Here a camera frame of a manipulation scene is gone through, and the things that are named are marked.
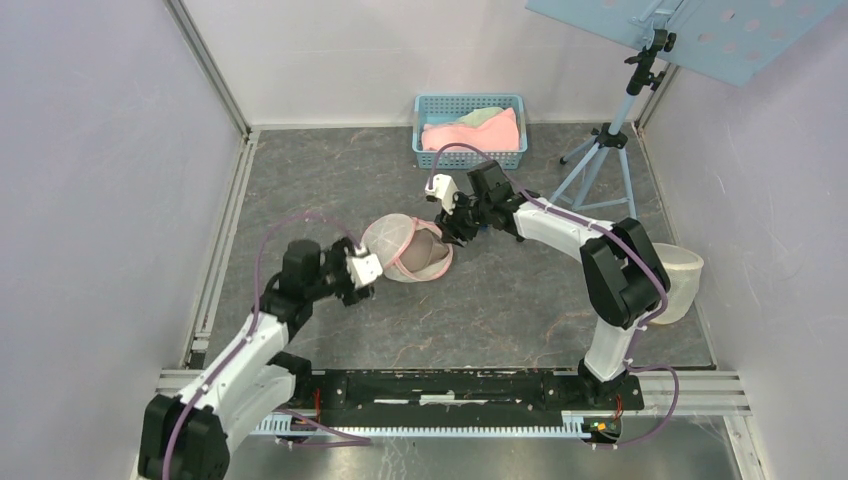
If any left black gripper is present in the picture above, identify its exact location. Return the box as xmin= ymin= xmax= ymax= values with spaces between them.
xmin=306 ymin=237 xmax=376 ymax=307

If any purple cable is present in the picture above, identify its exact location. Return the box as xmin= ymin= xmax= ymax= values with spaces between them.
xmin=427 ymin=142 xmax=682 ymax=451
xmin=160 ymin=212 xmax=372 ymax=480

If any blue tripod stand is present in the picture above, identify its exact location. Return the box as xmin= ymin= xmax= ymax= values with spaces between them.
xmin=549 ymin=29 xmax=677 ymax=218

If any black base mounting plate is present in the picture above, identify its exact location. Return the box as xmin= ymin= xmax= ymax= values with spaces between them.
xmin=286 ymin=368 xmax=645 ymax=428

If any pink cloth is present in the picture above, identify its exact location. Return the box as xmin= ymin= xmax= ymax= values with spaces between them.
xmin=420 ymin=108 xmax=522 ymax=152

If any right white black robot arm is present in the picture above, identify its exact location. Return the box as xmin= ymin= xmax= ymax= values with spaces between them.
xmin=425 ymin=160 xmax=670 ymax=408

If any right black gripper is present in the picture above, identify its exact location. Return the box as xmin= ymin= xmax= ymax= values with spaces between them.
xmin=434 ymin=189 xmax=491 ymax=249

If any light green cloth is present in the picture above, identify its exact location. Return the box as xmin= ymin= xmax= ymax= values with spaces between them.
xmin=454 ymin=107 xmax=504 ymax=128

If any beige padded bra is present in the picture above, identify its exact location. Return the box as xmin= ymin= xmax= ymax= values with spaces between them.
xmin=398 ymin=229 xmax=452 ymax=279

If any light blue perforated board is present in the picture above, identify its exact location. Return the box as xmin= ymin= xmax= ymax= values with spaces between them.
xmin=525 ymin=0 xmax=846 ymax=87

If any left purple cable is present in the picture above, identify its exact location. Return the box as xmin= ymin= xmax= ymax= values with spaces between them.
xmin=160 ymin=212 xmax=372 ymax=480

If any white round tub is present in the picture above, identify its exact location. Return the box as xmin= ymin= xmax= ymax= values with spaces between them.
xmin=651 ymin=243 xmax=704 ymax=325

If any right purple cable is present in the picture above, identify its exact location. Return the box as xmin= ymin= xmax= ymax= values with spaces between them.
xmin=427 ymin=142 xmax=682 ymax=451

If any light blue cable rail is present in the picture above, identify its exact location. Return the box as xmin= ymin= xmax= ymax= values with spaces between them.
xmin=250 ymin=413 xmax=591 ymax=440

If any blue plastic basket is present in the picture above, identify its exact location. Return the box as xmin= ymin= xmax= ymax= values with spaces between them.
xmin=412 ymin=94 xmax=529 ymax=170

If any white mesh laundry bag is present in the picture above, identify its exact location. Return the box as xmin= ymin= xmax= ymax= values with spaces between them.
xmin=362 ymin=213 xmax=454 ymax=283

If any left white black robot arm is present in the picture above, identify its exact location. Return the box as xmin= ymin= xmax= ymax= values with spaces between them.
xmin=137 ymin=237 xmax=383 ymax=479

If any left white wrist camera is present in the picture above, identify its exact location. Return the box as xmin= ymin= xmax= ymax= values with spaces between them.
xmin=346 ymin=246 xmax=383 ymax=289

